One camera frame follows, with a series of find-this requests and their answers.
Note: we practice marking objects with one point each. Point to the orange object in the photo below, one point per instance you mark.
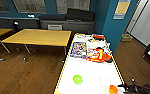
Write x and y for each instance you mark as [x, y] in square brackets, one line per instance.
[113, 89]

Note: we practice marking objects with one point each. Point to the small yellow bowl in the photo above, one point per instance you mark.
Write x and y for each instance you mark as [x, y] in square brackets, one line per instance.
[77, 79]

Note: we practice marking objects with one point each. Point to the brown cardboard box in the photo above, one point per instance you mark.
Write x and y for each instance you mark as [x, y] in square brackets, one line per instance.
[126, 37]

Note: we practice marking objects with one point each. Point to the small red game item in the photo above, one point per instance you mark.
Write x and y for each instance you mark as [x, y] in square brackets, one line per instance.
[98, 36]

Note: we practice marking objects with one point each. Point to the colourful magazines on table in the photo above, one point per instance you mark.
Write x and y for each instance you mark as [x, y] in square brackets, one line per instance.
[78, 50]

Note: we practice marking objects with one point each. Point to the white board game box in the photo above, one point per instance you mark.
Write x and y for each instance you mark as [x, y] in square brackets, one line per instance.
[89, 38]

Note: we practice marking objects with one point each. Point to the beige paper notice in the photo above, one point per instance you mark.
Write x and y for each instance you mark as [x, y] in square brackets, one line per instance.
[122, 8]

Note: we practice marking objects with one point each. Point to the black sofa cushion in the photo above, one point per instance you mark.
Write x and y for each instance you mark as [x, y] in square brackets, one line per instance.
[80, 14]

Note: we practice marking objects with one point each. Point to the flat white box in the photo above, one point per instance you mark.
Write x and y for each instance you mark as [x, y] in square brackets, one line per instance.
[55, 27]

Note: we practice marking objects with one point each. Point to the dark grey sofa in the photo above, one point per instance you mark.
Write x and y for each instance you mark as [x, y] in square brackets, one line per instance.
[34, 23]

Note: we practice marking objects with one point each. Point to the white wall plate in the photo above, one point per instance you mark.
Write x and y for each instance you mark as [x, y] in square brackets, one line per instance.
[31, 15]

